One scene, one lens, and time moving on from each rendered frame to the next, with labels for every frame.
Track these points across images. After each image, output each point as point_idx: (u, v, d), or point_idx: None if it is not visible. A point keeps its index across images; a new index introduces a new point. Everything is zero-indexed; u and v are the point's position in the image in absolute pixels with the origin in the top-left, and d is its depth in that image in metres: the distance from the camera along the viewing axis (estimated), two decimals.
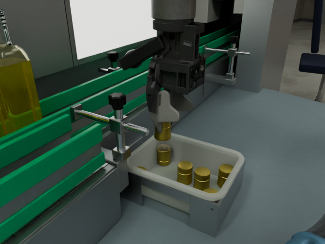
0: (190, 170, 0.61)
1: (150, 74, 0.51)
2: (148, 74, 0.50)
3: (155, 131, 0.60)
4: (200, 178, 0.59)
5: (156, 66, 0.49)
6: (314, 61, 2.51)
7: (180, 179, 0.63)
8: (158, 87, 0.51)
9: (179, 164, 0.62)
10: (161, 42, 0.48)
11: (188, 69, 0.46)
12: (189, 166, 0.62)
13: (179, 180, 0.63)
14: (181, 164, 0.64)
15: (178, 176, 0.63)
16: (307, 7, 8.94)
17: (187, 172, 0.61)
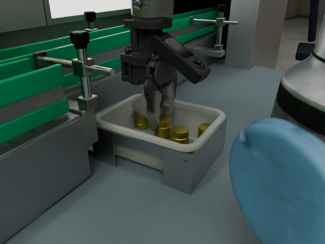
0: (167, 123, 0.56)
1: None
2: None
3: None
4: (178, 136, 0.55)
5: None
6: (311, 50, 2.46)
7: (157, 134, 0.58)
8: None
9: None
10: None
11: None
12: (167, 119, 0.57)
13: (156, 135, 0.58)
14: (159, 118, 0.59)
15: (155, 131, 0.58)
16: (306, 4, 8.89)
17: (164, 125, 0.56)
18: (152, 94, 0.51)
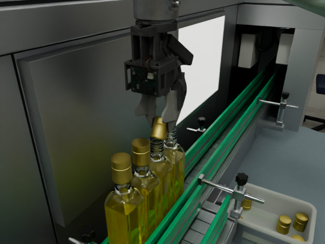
0: None
1: None
2: None
3: (137, 162, 0.52)
4: (285, 225, 0.80)
5: None
6: None
7: (166, 134, 0.57)
8: None
9: None
10: None
11: (124, 65, 0.48)
12: None
13: (165, 135, 0.57)
14: (155, 120, 0.57)
15: (165, 131, 0.56)
16: None
17: None
18: (183, 90, 0.53)
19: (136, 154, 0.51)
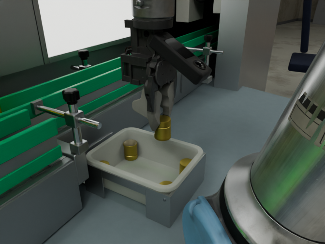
0: None
1: (174, 66, 0.55)
2: None
3: None
4: (160, 125, 0.56)
5: None
6: (303, 60, 2.53)
7: None
8: None
9: None
10: None
11: None
12: None
13: None
14: None
15: None
16: None
17: None
18: (153, 95, 0.51)
19: None
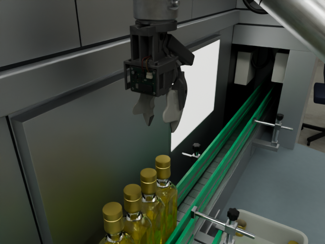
0: (155, 171, 0.59)
1: None
2: None
3: (129, 208, 0.53)
4: (170, 162, 0.62)
5: None
6: None
7: (155, 188, 0.58)
8: None
9: (148, 176, 0.56)
10: None
11: (124, 65, 0.48)
12: (151, 169, 0.58)
13: (154, 189, 0.58)
14: (140, 178, 0.57)
15: (153, 187, 0.58)
16: None
17: (156, 174, 0.58)
18: (184, 89, 0.53)
19: (127, 202, 0.52)
